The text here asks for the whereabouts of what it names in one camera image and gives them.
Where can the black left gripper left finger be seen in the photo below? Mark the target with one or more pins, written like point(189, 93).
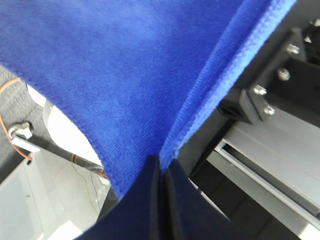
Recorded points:
point(136, 216)

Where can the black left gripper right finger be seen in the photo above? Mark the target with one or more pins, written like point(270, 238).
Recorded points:
point(189, 216)

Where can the blue microfibre towel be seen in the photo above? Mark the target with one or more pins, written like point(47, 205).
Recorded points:
point(137, 77)

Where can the white metal clamp bar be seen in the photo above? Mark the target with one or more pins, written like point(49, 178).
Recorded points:
point(20, 133)

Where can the grey aluminium rail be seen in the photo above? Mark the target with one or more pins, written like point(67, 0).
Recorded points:
point(277, 163)

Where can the black metal frame bracket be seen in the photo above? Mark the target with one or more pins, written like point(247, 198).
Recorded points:
point(288, 79)

